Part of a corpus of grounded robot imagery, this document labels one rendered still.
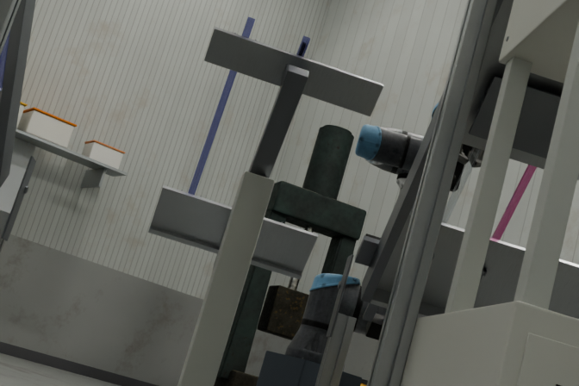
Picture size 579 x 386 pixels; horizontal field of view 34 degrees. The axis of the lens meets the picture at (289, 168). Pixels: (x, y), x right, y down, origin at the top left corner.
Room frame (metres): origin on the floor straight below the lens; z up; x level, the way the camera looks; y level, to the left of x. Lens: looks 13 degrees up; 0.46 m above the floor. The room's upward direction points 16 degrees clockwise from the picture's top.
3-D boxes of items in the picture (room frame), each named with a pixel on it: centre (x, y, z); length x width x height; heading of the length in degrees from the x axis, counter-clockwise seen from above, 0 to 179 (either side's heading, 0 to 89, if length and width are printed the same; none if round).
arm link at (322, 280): (2.41, -0.20, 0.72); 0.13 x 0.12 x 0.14; 87
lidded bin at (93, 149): (10.85, 2.13, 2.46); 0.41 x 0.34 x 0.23; 121
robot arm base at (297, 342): (2.41, -0.20, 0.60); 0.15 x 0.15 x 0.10
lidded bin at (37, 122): (10.48, 2.76, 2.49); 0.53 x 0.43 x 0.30; 121
